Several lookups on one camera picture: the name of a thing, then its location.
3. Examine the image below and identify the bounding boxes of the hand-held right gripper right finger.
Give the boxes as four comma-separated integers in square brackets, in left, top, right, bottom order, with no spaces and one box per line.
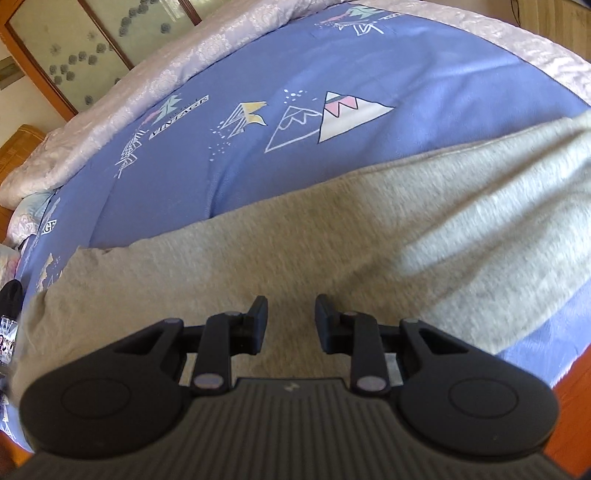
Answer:
[314,294,463,396]

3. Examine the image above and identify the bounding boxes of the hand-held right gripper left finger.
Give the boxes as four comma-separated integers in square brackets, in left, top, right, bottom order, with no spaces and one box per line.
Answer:
[115,295,269,396]

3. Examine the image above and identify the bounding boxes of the grey pants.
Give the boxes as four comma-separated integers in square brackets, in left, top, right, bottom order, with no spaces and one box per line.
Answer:
[9,111,591,416]

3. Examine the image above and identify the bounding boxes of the floral pillow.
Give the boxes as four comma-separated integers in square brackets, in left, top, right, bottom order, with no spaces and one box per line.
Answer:
[8,191,62,247]

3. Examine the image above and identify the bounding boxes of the blue printed bedsheet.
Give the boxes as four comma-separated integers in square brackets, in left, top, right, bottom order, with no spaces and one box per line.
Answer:
[0,0,591,455]

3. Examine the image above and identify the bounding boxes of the wooden woven headboard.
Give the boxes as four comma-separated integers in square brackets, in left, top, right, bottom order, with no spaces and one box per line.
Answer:
[0,124,48,185]

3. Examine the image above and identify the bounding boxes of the pale pink floral quilt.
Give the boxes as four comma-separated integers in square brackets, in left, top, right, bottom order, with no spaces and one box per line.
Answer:
[0,0,591,209]

